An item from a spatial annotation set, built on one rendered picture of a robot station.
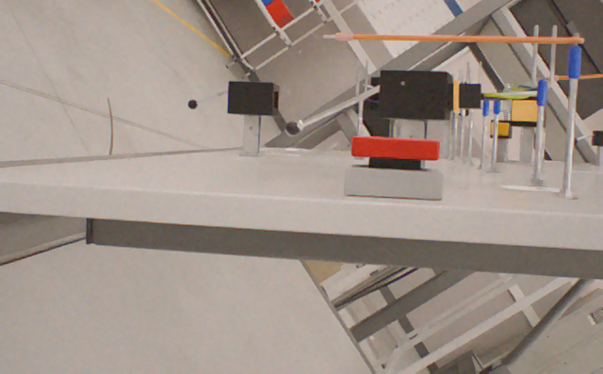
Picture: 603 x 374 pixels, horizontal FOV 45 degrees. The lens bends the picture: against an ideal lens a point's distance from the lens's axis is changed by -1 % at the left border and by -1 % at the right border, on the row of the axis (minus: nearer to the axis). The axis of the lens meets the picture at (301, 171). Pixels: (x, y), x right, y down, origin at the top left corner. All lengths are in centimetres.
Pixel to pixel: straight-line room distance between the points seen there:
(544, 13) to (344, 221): 138
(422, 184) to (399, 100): 21
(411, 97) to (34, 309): 35
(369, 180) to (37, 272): 35
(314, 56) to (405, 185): 806
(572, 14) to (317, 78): 678
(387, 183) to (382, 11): 804
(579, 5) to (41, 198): 147
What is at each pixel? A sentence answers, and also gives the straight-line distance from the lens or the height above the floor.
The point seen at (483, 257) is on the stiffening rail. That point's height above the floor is 112.
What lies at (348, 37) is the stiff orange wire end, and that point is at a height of 113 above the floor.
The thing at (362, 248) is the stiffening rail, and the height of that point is 105.
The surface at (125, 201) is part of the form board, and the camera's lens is 42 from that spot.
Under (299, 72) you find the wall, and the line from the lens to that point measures 846.
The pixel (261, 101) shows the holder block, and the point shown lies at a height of 99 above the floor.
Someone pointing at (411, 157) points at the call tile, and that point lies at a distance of 42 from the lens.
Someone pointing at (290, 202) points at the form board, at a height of 105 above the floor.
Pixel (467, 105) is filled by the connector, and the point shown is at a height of 118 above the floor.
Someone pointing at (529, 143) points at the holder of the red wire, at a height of 128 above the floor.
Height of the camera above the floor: 112
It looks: 8 degrees down
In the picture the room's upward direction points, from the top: 57 degrees clockwise
